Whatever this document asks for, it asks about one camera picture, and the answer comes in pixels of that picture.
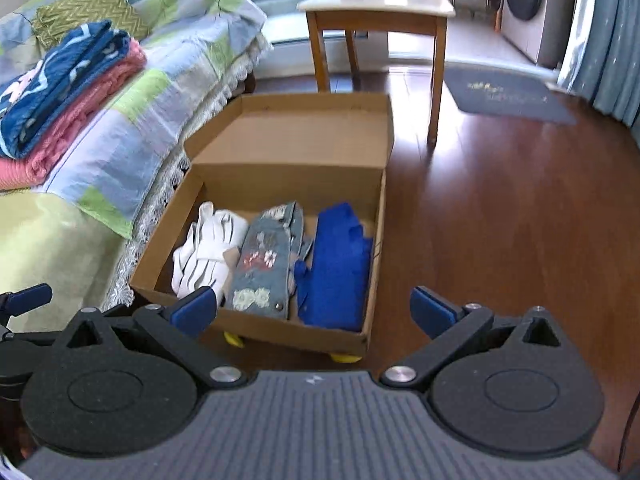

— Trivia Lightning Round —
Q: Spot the washing machine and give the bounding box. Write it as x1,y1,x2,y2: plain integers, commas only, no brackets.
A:
500,0,578,66

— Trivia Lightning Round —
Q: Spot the blue patterned blanket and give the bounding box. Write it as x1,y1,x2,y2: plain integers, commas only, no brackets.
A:
0,20,132,160

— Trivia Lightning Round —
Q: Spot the white striped cloth bag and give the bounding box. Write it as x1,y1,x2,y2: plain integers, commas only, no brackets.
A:
172,201,249,298

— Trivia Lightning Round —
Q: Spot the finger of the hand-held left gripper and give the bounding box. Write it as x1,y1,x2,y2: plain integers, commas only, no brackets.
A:
0,283,54,334

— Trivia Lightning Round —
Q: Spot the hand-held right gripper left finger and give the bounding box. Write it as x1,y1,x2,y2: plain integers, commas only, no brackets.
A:
52,285,250,390

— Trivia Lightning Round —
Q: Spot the pink ribbed blanket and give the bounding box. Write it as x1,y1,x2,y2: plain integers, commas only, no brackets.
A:
0,40,148,192

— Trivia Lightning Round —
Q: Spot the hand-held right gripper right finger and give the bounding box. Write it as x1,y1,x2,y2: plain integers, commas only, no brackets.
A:
378,285,574,391

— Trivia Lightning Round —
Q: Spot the grey doormat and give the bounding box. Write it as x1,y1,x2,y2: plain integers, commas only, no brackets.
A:
444,66,577,125

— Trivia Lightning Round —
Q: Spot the blue shopping bag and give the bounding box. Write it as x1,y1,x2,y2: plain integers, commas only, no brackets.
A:
293,203,375,332

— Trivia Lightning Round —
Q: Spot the embroidered denim bag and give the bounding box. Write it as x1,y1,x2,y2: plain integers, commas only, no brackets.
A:
223,201,313,320

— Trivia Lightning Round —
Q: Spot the wooden table with white top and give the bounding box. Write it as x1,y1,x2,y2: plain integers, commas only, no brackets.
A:
297,0,457,147

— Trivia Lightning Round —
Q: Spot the green zigzag cushion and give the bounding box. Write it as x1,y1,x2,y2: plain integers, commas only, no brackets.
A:
32,0,151,52

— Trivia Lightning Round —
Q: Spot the cardboard box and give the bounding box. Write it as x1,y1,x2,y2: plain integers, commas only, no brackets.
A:
129,92,396,358

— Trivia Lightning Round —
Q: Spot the patchwork bed sheet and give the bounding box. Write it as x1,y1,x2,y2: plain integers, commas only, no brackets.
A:
0,0,275,241

